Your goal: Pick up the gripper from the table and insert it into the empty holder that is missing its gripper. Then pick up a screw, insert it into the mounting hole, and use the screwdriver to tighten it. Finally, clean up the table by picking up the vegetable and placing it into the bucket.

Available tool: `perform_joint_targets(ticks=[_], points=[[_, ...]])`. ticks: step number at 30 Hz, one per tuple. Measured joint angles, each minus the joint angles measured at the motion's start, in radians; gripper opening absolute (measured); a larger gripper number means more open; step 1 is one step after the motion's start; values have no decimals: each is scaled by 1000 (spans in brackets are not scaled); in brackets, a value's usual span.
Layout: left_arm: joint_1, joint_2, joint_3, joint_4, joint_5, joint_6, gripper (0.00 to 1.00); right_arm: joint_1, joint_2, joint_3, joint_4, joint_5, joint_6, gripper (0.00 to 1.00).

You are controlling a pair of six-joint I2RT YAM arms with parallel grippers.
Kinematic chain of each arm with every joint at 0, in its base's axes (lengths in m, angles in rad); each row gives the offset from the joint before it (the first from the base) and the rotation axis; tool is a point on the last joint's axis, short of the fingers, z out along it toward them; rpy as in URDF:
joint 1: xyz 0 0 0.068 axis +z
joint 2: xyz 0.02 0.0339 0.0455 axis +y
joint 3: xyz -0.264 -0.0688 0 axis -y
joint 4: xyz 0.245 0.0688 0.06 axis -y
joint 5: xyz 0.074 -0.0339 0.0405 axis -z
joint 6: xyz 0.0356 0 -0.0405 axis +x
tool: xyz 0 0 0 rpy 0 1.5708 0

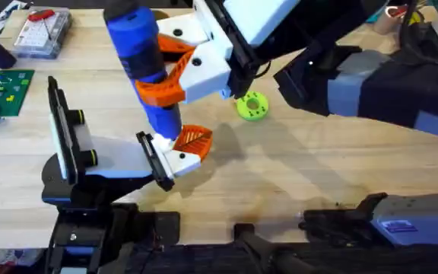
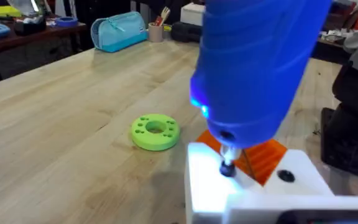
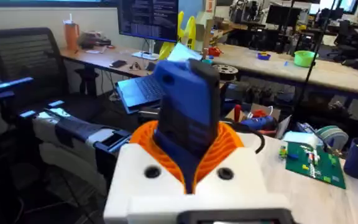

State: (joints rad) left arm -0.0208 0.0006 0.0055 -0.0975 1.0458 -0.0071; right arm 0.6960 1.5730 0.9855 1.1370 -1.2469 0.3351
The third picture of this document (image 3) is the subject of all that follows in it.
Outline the green plastic bowl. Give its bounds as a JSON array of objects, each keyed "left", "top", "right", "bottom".
[{"left": 293, "top": 50, "right": 319, "bottom": 68}]

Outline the black stand pole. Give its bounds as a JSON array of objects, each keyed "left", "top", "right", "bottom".
[{"left": 293, "top": 0, "right": 338, "bottom": 110}]

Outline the blue electric screwdriver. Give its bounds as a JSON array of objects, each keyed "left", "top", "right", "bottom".
[{"left": 152, "top": 58, "right": 222, "bottom": 194}]

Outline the red toy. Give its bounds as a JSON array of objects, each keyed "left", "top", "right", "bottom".
[{"left": 208, "top": 46, "right": 224, "bottom": 58}]

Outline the grey tape roll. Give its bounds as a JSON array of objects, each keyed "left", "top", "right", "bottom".
[{"left": 315, "top": 124, "right": 349, "bottom": 152}]

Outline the orange tumbler with straw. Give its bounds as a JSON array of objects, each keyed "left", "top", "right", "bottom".
[{"left": 62, "top": 13, "right": 81, "bottom": 51}]

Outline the computer monitor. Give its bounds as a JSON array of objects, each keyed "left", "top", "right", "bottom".
[{"left": 116, "top": 0, "right": 180, "bottom": 60}]

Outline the open laptop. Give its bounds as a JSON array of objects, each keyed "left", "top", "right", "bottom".
[{"left": 115, "top": 42, "right": 203, "bottom": 114}]

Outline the cardboard box with tools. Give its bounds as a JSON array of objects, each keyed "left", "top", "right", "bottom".
[{"left": 224, "top": 103, "right": 292, "bottom": 139}]

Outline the small white box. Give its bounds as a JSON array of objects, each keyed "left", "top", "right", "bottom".
[{"left": 282, "top": 130, "right": 320, "bottom": 147}]

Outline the black cable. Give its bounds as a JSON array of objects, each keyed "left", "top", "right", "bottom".
[{"left": 228, "top": 121, "right": 266, "bottom": 155}]

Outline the black filament spool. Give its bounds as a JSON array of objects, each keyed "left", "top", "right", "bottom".
[{"left": 212, "top": 63, "right": 240, "bottom": 82}]

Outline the green board with toy blocks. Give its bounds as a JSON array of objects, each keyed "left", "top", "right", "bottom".
[{"left": 278, "top": 141, "right": 347, "bottom": 190}]

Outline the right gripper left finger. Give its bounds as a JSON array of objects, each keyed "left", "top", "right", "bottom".
[{"left": 103, "top": 120, "right": 186, "bottom": 224}]

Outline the long wooden desk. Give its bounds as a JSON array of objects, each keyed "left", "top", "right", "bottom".
[{"left": 60, "top": 42, "right": 358, "bottom": 99}]

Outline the yellow plastic frame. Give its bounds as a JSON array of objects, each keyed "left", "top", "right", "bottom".
[{"left": 158, "top": 11, "right": 197, "bottom": 60}]

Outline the black mesh office chair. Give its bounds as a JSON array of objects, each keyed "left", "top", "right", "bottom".
[{"left": 0, "top": 27, "right": 107, "bottom": 127}]

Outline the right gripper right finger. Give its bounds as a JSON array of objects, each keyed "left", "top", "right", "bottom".
[{"left": 193, "top": 121, "right": 291, "bottom": 210}]

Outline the black phone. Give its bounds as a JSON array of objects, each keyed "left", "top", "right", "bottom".
[{"left": 109, "top": 59, "right": 128, "bottom": 69}]

